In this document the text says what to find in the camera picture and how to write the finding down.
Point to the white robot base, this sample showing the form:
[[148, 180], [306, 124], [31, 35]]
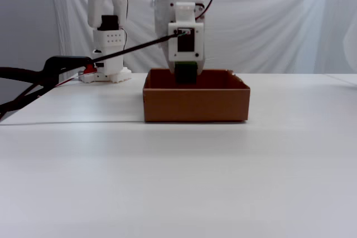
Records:
[[117, 75]]

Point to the brown cardboard box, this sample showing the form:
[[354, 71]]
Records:
[[195, 104]]

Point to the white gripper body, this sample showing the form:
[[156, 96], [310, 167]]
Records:
[[184, 45]]

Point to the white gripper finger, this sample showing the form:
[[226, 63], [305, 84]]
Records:
[[172, 66], [200, 66]]

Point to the white cloth backdrop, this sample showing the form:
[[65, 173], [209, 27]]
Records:
[[265, 26]]

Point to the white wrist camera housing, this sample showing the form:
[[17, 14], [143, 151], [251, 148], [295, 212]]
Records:
[[173, 43]]

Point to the green cube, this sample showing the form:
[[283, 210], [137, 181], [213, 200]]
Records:
[[186, 73]]

